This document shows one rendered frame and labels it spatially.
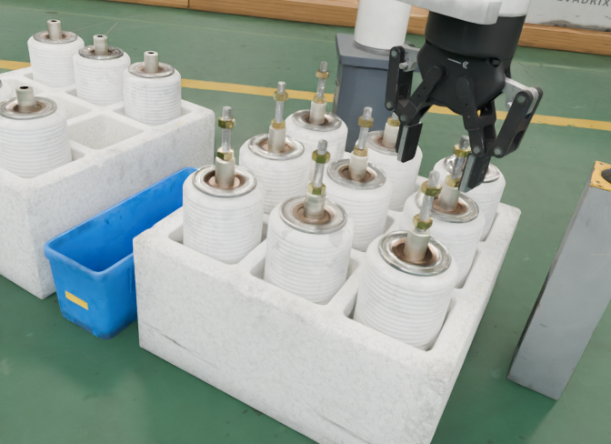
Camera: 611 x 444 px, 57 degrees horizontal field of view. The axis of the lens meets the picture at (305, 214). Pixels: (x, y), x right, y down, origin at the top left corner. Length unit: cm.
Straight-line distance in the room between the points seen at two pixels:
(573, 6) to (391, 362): 235
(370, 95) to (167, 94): 36
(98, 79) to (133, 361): 50
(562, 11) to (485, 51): 231
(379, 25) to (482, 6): 63
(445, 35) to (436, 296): 25
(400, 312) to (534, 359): 30
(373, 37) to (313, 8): 144
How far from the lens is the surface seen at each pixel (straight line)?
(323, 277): 62
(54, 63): 115
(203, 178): 67
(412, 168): 80
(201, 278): 66
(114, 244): 90
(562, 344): 81
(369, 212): 70
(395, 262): 57
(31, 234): 84
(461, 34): 47
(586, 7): 282
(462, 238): 67
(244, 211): 65
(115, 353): 82
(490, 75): 49
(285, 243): 60
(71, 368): 81
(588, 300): 77
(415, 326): 59
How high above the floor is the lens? 58
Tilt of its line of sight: 32 degrees down
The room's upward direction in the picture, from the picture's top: 7 degrees clockwise
